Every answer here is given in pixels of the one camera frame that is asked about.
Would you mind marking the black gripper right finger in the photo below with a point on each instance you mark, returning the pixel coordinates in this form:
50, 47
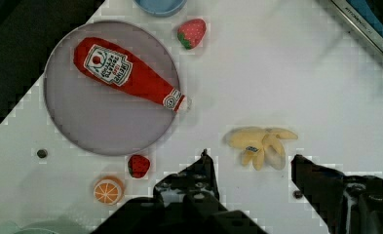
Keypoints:
348, 204

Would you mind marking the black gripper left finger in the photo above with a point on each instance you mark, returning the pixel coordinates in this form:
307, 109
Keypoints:
183, 203

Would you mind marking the yellow plush peeled banana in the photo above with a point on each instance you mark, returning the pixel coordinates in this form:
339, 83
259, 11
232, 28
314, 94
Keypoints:
259, 146

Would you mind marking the small red plush strawberry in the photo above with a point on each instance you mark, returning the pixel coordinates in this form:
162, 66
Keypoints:
138, 166

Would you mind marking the plush orange slice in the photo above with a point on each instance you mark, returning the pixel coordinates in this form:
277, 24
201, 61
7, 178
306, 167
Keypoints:
109, 190

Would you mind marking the grey round plate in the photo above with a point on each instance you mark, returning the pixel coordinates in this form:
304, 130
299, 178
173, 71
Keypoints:
98, 118

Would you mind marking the green colander basket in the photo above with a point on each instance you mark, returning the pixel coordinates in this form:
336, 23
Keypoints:
57, 226

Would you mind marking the large plush strawberry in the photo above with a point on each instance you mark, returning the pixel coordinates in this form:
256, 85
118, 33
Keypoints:
191, 33

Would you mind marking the red plush ketchup bottle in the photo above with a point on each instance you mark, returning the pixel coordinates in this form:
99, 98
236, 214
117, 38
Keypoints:
118, 68

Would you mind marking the blue bowl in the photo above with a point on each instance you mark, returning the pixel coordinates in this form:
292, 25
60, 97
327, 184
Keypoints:
161, 8

